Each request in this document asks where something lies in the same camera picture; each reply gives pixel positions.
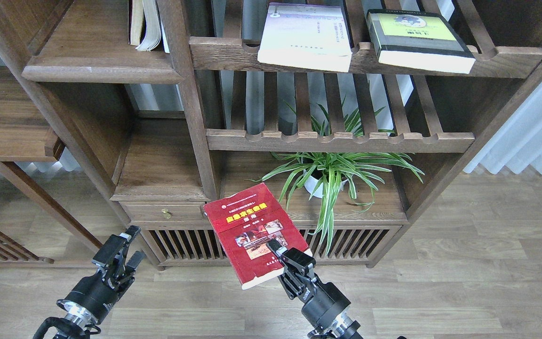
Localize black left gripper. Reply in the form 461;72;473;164
57;226;145;323

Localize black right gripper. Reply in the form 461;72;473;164
266;240;352;330

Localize red paperback book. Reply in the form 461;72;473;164
204;183;312;290

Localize yellow-green black book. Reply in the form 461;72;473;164
366;9;476;74

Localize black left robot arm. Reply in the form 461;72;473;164
33;226;145;339

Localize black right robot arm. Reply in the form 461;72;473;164
267;240;361;339

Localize beige upright books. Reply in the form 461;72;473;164
128;0;170;53

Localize brass drawer knob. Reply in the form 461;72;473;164
161;209;173;219

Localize white plant pot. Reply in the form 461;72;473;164
304;170;348;198

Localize green spider plant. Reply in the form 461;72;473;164
262;97;424;255

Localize dark wooden bookshelf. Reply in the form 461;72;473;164
0;0;542;269

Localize wooden side table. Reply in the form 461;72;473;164
0;66;101;268

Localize white lavender book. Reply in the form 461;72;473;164
257;2;352;73

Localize white curtain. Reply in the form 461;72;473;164
464;82;542;174

